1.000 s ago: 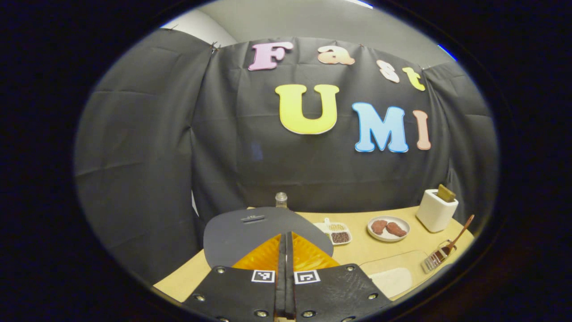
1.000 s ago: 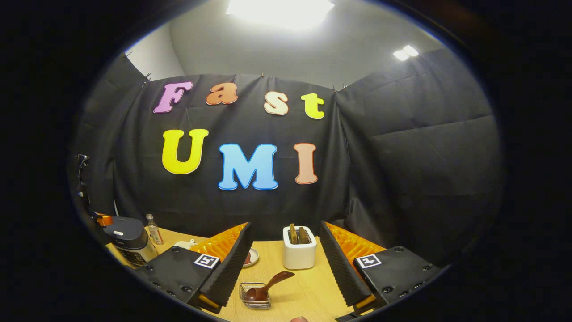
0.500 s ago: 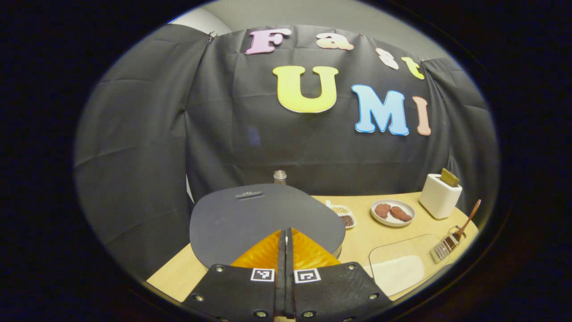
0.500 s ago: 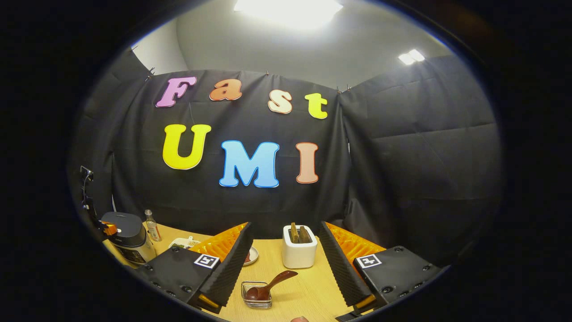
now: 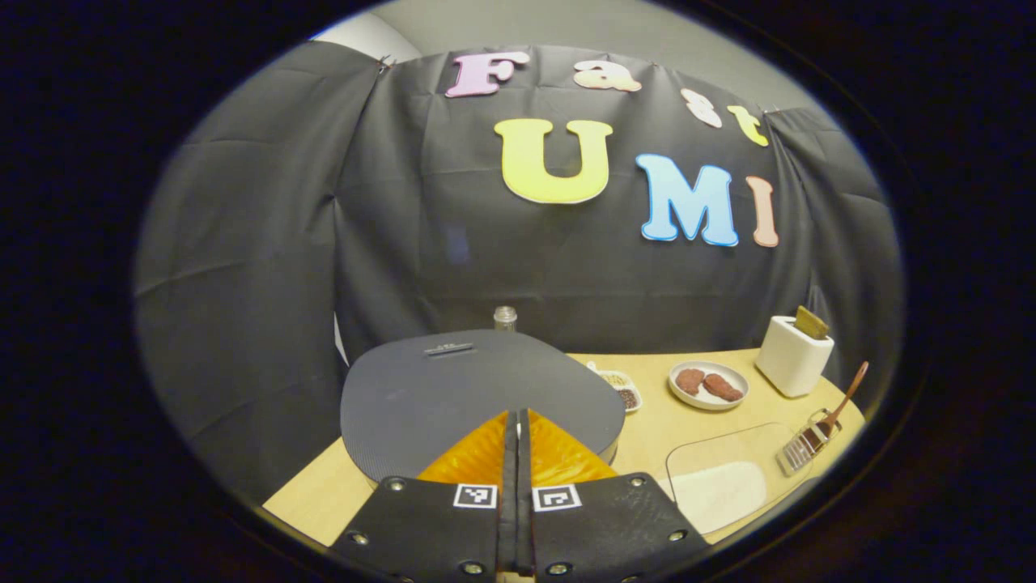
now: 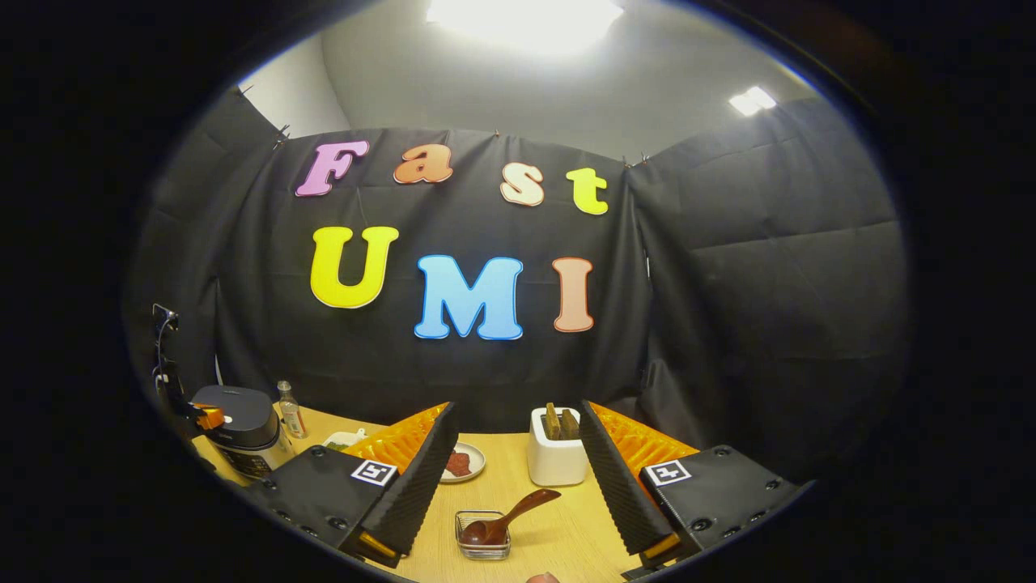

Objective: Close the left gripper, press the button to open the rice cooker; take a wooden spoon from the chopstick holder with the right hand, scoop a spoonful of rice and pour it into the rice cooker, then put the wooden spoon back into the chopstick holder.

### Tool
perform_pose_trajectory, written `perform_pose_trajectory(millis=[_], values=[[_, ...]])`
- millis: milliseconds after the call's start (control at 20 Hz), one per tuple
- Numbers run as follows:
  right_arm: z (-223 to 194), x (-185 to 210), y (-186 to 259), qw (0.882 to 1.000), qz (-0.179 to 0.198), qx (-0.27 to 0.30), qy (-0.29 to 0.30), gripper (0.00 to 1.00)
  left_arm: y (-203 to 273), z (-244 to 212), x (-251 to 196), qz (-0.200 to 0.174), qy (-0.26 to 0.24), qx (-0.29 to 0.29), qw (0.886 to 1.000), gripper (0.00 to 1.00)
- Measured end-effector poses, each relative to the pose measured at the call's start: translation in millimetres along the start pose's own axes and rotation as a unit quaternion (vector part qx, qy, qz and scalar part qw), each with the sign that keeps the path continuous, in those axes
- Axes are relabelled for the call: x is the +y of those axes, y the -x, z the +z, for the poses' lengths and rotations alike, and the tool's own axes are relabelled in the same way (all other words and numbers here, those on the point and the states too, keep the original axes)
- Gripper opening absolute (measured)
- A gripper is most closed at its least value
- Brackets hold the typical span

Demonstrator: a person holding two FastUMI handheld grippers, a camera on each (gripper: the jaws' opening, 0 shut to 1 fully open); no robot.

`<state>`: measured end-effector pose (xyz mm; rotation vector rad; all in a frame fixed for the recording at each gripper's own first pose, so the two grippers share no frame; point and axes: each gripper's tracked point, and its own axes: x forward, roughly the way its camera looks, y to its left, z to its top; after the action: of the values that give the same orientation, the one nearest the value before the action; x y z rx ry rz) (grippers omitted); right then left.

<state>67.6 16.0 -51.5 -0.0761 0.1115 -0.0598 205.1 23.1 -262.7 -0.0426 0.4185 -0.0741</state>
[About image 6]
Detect large ceiling light panel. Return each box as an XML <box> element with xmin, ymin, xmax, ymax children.
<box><xmin>427</xmin><ymin>0</ymin><xmax>626</xmax><ymax>53</ymax></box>

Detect black backdrop cloth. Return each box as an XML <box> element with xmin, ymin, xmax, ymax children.
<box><xmin>121</xmin><ymin>85</ymin><xmax>911</xmax><ymax>487</ymax></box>

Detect round white plate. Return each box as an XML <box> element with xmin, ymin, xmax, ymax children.
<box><xmin>441</xmin><ymin>442</ymin><xmax>486</xmax><ymax>484</ymax></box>

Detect black silver rice cooker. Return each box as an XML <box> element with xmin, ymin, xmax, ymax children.
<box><xmin>190</xmin><ymin>385</ymin><xmax>296</xmax><ymax>480</ymax></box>

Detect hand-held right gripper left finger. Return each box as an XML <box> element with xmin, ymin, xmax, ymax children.
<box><xmin>243</xmin><ymin>402</ymin><xmax>461</xmax><ymax>569</ymax></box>

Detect small clear glass bottle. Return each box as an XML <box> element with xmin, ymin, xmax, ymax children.
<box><xmin>277</xmin><ymin>381</ymin><xmax>307</xmax><ymax>440</ymax></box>

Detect small ceiling light panel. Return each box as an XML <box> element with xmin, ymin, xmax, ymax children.
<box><xmin>728</xmin><ymin>86</ymin><xmax>778</xmax><ymax>117</ymax></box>

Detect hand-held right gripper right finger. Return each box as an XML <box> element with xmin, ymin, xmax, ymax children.
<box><xmin>579</xmin><ymin>400</ymin><xmax>814</xmax><ymax>580</ymax></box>

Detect white ceramic utensil holder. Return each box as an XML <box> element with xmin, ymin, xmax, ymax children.
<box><xmin>528</xmin><ymin>406</ymin><xmax>589</xmax><ymax>487</ymax></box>

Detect brown wooden spoon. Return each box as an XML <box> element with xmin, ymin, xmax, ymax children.
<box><xmin>459</xmin><ymin>488</ymin><xmax>562</xmax><ymax>547</ymax></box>

